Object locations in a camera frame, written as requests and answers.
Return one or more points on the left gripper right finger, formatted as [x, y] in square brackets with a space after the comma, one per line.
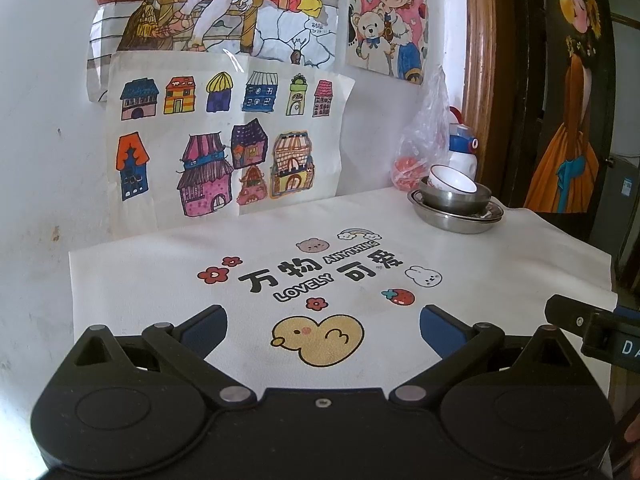
[464, 351]

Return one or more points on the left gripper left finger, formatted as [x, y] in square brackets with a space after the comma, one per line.
[181, 350]

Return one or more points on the deep stainless steel bowl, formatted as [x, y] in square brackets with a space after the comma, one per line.
[455, 203]

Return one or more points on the white bowl red rim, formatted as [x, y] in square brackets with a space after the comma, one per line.
[448, 179]

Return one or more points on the shallow stainless steel plate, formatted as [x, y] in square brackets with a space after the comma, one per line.
[456, 223]

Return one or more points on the white printed table cloth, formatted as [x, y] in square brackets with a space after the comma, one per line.
[329, 294]

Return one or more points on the white blue water bottle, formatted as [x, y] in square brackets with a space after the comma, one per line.
[463, 145]

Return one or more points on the orange dress figure painting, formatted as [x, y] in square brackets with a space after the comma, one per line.
[576, 130]

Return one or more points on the clear plastic bag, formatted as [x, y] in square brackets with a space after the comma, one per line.
[424, 142]

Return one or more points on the houses drawing paper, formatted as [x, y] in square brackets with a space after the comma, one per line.
[193, 137]

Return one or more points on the girl with dog drawing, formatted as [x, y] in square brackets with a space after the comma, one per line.
[388, 37]

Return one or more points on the large coloured figure drawing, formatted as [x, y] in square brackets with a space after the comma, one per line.
[301, 32]

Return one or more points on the brown wooden door frame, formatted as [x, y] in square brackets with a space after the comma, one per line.
[490, 84]

